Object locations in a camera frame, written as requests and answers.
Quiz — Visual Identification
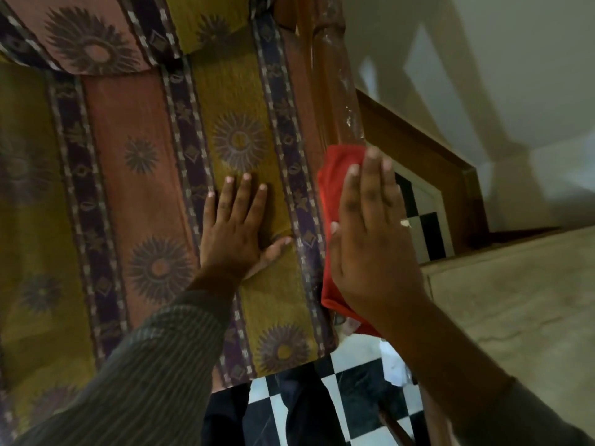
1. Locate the person's left hand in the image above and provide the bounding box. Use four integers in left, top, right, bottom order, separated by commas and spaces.
199, 173, 294, 281

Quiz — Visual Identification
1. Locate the person's right hand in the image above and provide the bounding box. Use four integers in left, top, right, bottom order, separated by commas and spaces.
327, 146, 430, 338

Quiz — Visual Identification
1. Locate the red cleaning cloth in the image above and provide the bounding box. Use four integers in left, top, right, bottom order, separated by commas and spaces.
317, 143, 386, 339

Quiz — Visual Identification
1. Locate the person's left forearm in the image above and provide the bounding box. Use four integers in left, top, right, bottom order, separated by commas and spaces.
14, 268, 242, 446

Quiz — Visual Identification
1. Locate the person's right forearm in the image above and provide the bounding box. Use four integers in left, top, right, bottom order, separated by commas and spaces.
379, 297, 595, 446

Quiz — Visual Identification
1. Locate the brown wooden sofa armrest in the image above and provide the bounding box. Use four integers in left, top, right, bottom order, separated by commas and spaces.
273, 0, 369, 156

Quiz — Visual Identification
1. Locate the white crumpled paper scrap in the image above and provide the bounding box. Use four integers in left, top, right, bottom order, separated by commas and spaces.
380, 338, 416, 387

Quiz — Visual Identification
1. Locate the patterned sofa back cushion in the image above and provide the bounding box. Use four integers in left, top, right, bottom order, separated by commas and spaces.
0, 0, 276, 78

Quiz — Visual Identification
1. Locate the brown wooden furniture frame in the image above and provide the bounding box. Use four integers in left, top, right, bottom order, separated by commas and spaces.
355, 88, 491, 265

